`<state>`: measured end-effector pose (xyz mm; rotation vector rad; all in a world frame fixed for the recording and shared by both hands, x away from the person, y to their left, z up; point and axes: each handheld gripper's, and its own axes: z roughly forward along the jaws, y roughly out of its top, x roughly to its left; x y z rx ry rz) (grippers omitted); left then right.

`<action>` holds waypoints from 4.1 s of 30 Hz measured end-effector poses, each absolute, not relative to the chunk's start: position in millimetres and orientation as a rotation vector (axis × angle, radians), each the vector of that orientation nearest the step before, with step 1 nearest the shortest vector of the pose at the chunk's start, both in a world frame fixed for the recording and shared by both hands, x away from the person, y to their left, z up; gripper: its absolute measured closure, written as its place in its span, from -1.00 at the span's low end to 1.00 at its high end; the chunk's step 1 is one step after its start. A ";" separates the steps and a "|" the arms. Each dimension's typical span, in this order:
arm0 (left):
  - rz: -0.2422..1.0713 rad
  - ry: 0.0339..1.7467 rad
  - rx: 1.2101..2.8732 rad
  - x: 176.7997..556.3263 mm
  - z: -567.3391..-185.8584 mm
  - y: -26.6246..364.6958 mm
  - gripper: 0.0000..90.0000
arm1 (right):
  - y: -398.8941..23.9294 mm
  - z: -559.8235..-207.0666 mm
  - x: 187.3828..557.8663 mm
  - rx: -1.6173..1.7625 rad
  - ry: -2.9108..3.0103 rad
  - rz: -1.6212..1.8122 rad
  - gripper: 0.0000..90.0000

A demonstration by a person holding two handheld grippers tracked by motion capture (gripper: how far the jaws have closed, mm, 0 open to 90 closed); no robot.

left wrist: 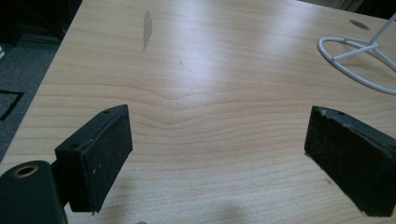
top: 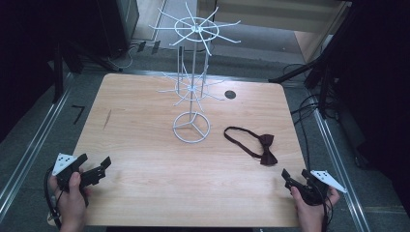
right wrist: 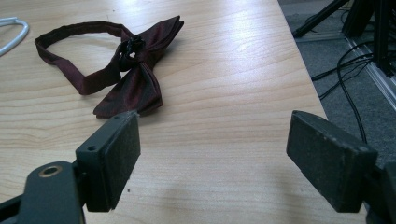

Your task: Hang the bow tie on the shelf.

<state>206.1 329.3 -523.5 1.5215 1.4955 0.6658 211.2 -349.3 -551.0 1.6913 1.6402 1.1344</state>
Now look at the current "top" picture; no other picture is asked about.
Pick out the black floor cable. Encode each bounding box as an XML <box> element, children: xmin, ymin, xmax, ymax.
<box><xmin>289</xmin><ymin>91</ymin><xmax>339</xmax><ymax>172</ymax></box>

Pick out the metal floor rail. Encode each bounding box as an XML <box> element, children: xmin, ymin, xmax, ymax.
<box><xmin>0</xmin><ymin>72</ymin><xmax>74</xmax><ymax>215</ymax></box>
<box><xmin>311</xmin><ymin>108</ymin><xmax>372</xmax><ymax>232</ymax></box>

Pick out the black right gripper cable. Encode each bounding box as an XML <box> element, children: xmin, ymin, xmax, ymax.
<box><xmin>319</xmin><ymin>180</ymin><xmax>335</xmax><ymax>232</ymax></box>

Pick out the black metal stand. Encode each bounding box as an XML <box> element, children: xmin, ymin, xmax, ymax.
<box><xmin>268</xmin><ymin>3</ymin><xmax>359</xmax><ymax>120</ymax></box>
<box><xmin>51</xmin><ymin>38</ymin><xmax>124</xmax><ymax>104</ymax></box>

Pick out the dark maroon bow tie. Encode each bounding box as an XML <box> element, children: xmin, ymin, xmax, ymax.
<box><xmin>223</xmin><ymin>126</ymin><xmax>278</xmax><ymax>167</ymax></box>

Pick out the white floor cable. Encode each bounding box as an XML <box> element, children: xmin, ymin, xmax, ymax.
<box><xmin>106</xmin><ymin>43</ymin><xmax>134</xmax><ymax>71</ymax></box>

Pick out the white wire display rack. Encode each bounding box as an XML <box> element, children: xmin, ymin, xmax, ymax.
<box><xmin>148</xmin><ymin>1</ymin><xmax>242</xmax><ymax>144</ymax></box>

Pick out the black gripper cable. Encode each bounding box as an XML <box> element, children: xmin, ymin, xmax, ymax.
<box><xmin>319</xmin><ymin>180</ymin><xmax>335</xmax><ymax>232</ymax></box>
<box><xmin>44</xmin><ymin>165</ymin><xmax>63</xmax><ymax>230</ymax></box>

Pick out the person's right hand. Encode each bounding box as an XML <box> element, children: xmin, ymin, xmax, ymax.
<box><xmin>290</xmin><ymin>186</ymin><xmax>341</xmax><ymax>226</ymax></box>

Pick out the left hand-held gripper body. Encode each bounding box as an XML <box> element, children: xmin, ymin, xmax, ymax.
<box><xmin>51</xmin><ymin>153</ymin><xmax>107</xmax><ymax>194</ymax></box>

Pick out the black cabinet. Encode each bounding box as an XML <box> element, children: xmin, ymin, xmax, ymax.
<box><xmin>96</xmin><ymin>0</ymin><xmax>141</xmax><ymax>59</ymax></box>

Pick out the person's left hand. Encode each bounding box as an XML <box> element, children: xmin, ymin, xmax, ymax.
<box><xmin>48</xmin><ymin>171</ymin><xmax>94</xmax><ymax>226</ymax></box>

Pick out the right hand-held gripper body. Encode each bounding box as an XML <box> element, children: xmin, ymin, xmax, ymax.
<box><xmin>284</xmin><ymin>169</ymin><xmax>348</xmax><ymax>207</ymax></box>

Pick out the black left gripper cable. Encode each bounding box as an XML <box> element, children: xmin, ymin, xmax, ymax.
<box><xmin>44</xmin><ymin>165</ymin><xmax>63</xmax><ymax>230</ymax></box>

